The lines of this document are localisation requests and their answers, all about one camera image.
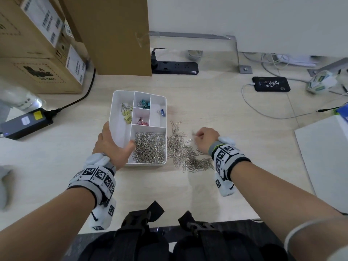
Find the black power plug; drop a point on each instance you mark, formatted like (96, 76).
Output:
(154, 61)

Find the white left wrist pod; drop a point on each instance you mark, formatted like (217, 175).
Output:
(97, 159)

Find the person's right hand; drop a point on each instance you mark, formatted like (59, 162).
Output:
(208, 138)

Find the white curved plastic device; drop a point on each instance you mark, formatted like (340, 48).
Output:
(3, 190)

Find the pile of silver paper clips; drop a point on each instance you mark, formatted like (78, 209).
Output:
(149, 149)

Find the gray right wrist marker band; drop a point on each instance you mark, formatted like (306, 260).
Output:
(231, 160)

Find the black power strip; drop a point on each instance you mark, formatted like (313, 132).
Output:
(179, 67)

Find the gray left wrist marker band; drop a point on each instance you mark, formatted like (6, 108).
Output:
(92, 182)

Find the person's left forearm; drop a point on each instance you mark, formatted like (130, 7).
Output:
(40, 228)

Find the bunch of yellow binder clips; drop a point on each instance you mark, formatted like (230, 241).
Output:
(127, 116)

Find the black smartphone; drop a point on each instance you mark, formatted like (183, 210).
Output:
(271, 84)

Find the bunch of pink binder clips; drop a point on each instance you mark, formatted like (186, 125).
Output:
(142, 122)

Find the white left wrist camera block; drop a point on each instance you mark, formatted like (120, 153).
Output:
(104, 216)

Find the white right wrist camera block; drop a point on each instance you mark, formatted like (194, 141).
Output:
(225, 187)

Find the person's left hand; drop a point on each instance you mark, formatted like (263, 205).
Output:
(110, 152)

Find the white flat board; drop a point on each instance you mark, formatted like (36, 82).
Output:
(323, 160)

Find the gray metal divider bracket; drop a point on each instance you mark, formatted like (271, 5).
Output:
(329, 66)
(245, 69)

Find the person's right forearm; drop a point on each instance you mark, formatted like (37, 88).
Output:
(280, 201)

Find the dark blue binder clip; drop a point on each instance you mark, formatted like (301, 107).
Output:
(162, 112)

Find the gray wrist marker band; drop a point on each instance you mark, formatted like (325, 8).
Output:
(231, 160)
(92, 182)

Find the flat brown cardboard sheet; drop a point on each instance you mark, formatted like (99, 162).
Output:
(108, 32)

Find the green and white packet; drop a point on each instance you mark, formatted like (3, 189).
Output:
(320, 82)

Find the green and blue object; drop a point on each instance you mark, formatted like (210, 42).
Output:
(342, 111)

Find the black power adapter brick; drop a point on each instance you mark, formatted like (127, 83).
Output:
(24, 123)

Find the white wrist camera block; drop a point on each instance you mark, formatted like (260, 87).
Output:
(104, 216)
(225, 187)

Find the bunch of blue binder clips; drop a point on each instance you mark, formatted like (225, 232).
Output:
(144, 104)

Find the white desk divider panel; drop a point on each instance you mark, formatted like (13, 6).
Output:
(244, 18)

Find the white compartment organizer tray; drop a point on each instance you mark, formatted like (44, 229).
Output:
(119, 130)

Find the clear tape roll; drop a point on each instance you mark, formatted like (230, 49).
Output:
(195, 54)

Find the glass bottle with steel lid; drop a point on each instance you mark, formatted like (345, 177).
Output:
(24, 99)

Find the black chest harness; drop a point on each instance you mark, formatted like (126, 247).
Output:
(130, 241)

